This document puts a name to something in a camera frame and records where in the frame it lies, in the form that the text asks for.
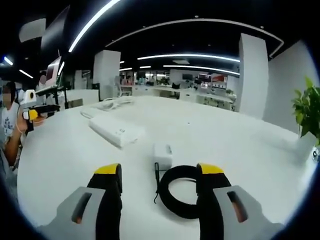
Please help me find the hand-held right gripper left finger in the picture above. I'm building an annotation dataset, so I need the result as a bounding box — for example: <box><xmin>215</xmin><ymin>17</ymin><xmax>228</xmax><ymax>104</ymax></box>
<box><xmin>37</xmin><ymin>162</ymin><xmax>124</xmax><ymax>240</ymax></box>

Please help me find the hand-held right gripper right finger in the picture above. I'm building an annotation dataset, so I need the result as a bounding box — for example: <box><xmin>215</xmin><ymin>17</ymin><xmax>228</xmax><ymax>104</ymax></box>
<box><xmin>196</xmin><ymin>162</ymin><xmax>286</xmax><ymax>240</ymax></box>

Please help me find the black charger cable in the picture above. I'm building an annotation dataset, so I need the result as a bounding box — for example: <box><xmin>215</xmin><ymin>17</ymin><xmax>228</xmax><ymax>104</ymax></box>
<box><xmin>152</xmin><ymin>162</ymin><xmax>227</xmax><ymax>221</ymax></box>

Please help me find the white power strip cable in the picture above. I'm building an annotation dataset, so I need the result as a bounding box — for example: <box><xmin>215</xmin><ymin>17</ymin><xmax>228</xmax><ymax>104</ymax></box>
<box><xmin>79</xmin><ymin>96</ymin><xmax>136</xmax><ymax>120</ymax></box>

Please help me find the white charger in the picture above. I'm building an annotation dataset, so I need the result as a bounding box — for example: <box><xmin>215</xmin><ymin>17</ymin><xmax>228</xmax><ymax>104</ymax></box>
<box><xmin>152</xmin><ymin>142</ymin><xmax>174</xmax><ymax>172</ymax></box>

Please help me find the white power strip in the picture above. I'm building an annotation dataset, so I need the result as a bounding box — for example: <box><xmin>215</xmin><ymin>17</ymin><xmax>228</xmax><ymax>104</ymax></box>
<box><xmin>88</xmin><ymin>113</ymin><xmax>147</xmax><ymax>150</ymax></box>

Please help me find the white desk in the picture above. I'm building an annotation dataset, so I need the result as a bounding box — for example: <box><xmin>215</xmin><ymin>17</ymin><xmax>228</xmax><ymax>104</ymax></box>
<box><xmin>16</xmin><ymin>95</ymin><xmax>314</xmax><ymax>240</ymax></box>

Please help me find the long ceiling light strip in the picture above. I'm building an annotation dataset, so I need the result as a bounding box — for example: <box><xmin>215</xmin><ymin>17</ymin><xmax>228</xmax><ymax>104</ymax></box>
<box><xmin>68</xmin><ymin>0</ymin><xmax>122</xmax><ymax>54</ymax></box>

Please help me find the person's left hand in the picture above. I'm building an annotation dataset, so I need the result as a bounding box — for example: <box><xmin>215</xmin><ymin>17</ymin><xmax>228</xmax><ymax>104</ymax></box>
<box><xmin>29</xmin><ymin>112</ymin><xmax>49</xmax><ymax>127</ymax></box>

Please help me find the black stand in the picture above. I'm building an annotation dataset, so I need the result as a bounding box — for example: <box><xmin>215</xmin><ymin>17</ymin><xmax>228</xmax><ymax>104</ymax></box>
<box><xmin>34</xmin><ymin>84</ymin><xmax>70</xmax><ymax>111</ymax></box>

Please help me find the person's white shirt torso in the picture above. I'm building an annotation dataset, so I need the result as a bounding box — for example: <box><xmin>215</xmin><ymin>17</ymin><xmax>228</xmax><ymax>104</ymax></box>
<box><xmin>0</xmin><ymin>101</ymin><xmax>21</xmax><ymax>144</ymax></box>

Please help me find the computer monitor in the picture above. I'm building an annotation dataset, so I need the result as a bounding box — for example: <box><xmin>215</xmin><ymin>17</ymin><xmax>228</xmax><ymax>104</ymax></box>
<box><xmin>45</xmin><ymin>55</ymin><xmax>63</xmax><ymax>88</ymax></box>

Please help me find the white office chair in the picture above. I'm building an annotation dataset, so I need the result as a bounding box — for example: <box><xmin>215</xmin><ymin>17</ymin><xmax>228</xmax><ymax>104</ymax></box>
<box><xmin>114</xmin><ymin>75</ymin><xmax>132</xmax><ymax>99</ymax></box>

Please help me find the white plant pot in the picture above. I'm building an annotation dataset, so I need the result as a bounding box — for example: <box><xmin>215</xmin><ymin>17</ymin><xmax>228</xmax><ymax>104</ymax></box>
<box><xmin>294</xmin><ymin>131</ymin><xmax>319</xmax><ymax>162</ymax></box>

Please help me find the green potted plant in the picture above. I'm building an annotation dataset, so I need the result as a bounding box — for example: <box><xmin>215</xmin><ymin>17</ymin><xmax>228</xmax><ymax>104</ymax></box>
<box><xmin>290</xmin><ymin>75</ymin><xmax>320</xmax><ymax>147</ymax></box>

